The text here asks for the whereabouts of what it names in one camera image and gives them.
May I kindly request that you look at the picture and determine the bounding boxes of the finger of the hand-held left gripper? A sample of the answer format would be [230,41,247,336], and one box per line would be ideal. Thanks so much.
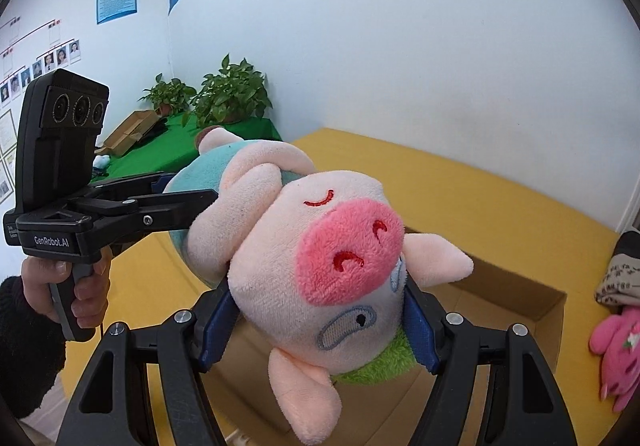
[89,170,177,201]
[75,189,219,254]

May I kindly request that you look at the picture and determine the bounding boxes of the framed wall certificates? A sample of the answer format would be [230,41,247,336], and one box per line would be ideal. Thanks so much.
[0,109,18,204]

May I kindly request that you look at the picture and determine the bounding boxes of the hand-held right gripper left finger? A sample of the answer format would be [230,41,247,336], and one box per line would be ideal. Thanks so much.
[65,286,241,446]

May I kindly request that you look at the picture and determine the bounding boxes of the pink pig plush toy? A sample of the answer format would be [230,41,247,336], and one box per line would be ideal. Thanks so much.
[164,126,475,444]

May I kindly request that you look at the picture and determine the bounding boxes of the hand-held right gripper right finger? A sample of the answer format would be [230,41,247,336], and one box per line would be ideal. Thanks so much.
[400,276,571,446]

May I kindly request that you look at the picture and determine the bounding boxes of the person's left hand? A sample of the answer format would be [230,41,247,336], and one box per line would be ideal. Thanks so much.
[20,255,112,328]

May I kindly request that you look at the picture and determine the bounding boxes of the yellow desktop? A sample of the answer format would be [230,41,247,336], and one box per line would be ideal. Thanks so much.
[65,126,632,446]

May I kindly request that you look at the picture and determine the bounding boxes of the beige printed cloth bag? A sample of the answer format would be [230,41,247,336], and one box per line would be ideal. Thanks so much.
[594,251,640,314]

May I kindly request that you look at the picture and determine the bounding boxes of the dark cloth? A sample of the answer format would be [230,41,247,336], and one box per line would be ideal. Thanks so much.
[611,231,640,258]

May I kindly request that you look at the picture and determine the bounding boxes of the shallow cardboard box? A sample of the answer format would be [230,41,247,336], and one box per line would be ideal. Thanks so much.
[200,226,568,446]

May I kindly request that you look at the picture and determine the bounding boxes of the small potted plant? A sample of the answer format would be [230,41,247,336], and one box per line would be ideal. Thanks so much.
[139,74,197,118]

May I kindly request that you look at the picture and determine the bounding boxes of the photo chart wall display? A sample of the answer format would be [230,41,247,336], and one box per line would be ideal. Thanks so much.
[0,16,83,108]

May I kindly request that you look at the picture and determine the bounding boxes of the green table cloth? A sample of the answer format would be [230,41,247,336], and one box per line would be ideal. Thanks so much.
[92,113,283,187]

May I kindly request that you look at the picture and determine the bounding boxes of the person's left forearm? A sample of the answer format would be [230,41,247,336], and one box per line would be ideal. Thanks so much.
[0,276,68,419]

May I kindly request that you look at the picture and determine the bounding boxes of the open brown cardboard carton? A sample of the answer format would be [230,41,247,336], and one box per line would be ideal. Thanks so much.
[102,110,162,157]

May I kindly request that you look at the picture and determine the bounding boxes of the large potted plant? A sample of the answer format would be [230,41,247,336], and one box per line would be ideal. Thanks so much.
[192,54,273,128]

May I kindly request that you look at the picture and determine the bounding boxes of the magenta plush toy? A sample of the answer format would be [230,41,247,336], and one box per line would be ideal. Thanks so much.
[589,303,640,414]

